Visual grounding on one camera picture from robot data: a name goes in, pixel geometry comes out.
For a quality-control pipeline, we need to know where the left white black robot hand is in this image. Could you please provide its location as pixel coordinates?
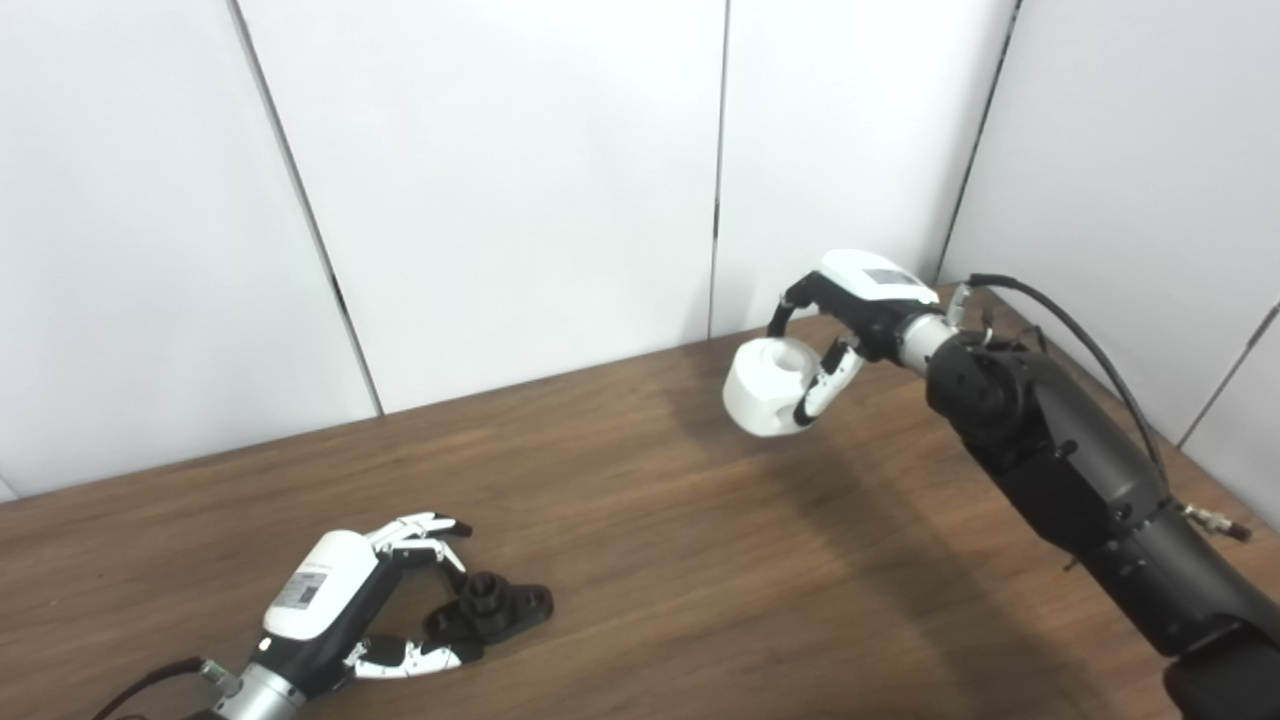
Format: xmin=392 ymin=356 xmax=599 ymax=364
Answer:
xmin=255 ymin=512 xmax=486 ymax=696

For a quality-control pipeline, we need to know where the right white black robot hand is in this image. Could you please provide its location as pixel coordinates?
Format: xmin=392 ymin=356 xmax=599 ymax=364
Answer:
xmin=767 ymin=249 xmax=941 ymax=426

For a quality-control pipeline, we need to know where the round white plastic piece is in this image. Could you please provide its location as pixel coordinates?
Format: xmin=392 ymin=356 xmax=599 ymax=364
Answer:
xmin=722 ymin=337 xmax=831 ymax=438

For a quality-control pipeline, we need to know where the black plastic holder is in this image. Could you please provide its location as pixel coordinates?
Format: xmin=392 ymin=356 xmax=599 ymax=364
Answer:
xmin=425 ymin=572 xmax=554 ymax=646

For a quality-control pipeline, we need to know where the thin black wire with plug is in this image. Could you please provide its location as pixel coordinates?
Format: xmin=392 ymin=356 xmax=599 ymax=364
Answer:
xmin=972 ymin=308 xmax=1047 ymax=353

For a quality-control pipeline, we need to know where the thick black right wrist cable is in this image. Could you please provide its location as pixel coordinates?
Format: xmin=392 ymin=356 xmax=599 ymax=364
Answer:
xmin=945 ymin=272 xmax=1171 ymax=486

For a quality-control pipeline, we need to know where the thick black wrist cable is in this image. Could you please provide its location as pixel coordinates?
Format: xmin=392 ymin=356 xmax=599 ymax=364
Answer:
xmin=92 ymin=655 xmax=241 ymax=720
xmin=945 ymin=272 xmax=1171 ymax=486

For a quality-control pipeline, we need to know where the thick black left wrist cable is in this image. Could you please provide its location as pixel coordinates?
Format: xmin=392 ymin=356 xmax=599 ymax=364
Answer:
xmin=92 ymin=655 xmax=241 ymax=720

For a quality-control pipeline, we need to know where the silver forearm cable connector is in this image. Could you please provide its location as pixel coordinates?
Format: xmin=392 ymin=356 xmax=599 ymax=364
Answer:
xmin=1183 ymin=503 xmax=1253 ymax=543

